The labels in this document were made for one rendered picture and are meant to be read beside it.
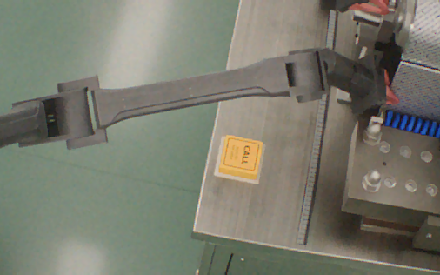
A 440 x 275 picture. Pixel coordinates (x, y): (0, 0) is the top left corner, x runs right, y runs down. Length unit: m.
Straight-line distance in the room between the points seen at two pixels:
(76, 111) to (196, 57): 1.55
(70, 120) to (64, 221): 1.27
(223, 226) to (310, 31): 0.47
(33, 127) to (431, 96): 0.73
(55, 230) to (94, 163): 0.24
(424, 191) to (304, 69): 0.35
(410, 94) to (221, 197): 0.40
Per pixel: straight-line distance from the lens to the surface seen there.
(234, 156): 1.93
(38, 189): 2.92
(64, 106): 1.62
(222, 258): 1.99
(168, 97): 1.64
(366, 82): 1.79
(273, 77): 1.68
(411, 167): 1.87
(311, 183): 1.96
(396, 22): 1.74
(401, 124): 1.90
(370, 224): 1.93
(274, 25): 2.13
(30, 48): 3.16
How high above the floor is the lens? 2.62
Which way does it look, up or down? 61 degrees down
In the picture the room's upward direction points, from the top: 11 degrees clockwise
